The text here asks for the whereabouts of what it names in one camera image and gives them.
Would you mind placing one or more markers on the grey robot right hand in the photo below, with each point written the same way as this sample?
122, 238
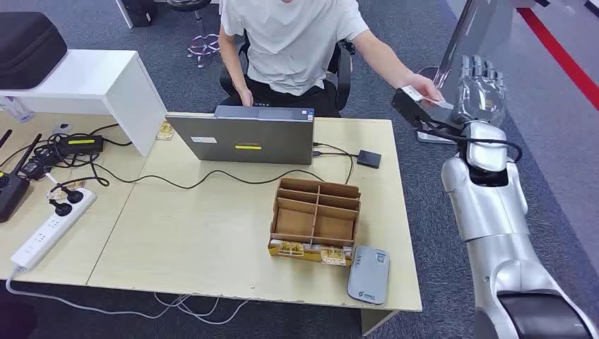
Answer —
482, 98

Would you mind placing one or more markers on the person's right hand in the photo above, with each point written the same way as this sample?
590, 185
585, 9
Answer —
245, 97

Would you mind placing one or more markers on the person's left hand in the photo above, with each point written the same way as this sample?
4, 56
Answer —
426, 86

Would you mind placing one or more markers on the yellow room key card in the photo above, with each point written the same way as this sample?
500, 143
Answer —
334, 256
291, 249

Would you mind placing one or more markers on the person's right forearm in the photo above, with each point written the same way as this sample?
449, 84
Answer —
230, 61

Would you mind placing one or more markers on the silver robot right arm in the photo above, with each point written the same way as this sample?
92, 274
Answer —
491, 210

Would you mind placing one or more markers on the person's left forearm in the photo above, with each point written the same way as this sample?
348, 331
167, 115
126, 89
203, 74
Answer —
381, 56

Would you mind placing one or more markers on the person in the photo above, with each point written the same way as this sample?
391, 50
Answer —
290, 42

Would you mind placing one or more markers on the grey card reader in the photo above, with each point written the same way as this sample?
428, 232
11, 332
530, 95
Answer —
369, 276

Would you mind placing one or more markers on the grey laptop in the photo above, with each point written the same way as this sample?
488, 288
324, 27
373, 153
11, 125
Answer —
252, 135

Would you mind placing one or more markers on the chrome stool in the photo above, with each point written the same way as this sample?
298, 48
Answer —
203, 44

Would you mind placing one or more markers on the silver kiosk stand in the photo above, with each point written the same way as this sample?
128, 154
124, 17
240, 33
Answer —
489, 28

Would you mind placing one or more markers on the black office chair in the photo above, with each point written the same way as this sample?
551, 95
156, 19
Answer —
345, 70

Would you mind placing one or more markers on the black external drive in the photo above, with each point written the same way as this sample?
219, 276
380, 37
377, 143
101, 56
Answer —
369, 159

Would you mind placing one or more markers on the black cabinet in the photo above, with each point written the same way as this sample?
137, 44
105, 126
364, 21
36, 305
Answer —
138, 11

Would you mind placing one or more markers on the brown cardboard organizer box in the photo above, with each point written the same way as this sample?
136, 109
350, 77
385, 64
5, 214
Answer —
313, 220

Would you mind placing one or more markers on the black adapter with yellow label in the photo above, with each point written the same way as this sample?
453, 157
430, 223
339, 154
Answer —
80, 144

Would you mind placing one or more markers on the white desk riser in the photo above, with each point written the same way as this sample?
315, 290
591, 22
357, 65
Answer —
70, 75

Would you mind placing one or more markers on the small grey round device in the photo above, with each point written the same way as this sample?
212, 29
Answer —
62, 128

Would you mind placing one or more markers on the black power plug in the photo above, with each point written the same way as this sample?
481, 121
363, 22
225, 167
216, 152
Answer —
74, 195
61, 209

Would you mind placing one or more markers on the small black power adapter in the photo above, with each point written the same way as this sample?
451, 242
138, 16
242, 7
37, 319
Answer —
36, 166

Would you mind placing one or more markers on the black zip case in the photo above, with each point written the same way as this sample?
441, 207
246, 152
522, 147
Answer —
25, 49

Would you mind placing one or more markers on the clear plastic bottle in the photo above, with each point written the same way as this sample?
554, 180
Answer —
16, 110

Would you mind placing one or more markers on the white power strip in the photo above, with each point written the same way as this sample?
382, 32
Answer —
51, 229

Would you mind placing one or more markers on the black router with antennas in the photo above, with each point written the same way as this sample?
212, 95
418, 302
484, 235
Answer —
11, 194

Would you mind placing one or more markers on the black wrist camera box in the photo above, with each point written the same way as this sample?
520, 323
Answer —
414, 110

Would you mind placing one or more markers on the chrome stanchion post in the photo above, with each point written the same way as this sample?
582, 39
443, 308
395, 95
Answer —
449, 51

